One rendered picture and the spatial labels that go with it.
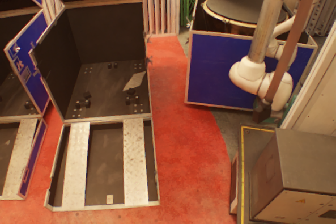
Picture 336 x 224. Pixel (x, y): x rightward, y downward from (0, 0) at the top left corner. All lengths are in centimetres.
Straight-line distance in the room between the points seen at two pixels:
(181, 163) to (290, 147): 105
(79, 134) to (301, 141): 175
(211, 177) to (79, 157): 116
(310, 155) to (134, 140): 137
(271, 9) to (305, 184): 86
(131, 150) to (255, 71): 121
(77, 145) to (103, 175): 37
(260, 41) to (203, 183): 121
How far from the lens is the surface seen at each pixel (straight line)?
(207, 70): 188
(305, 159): 117
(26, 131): 237
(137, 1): 245
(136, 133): 195
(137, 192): 179
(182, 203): 179
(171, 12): 358
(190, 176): 188
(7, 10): 290
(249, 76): 132
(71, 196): 192
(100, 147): 208
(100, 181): 191
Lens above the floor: 169
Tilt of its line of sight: 44 degrees down
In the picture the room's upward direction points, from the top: straight up
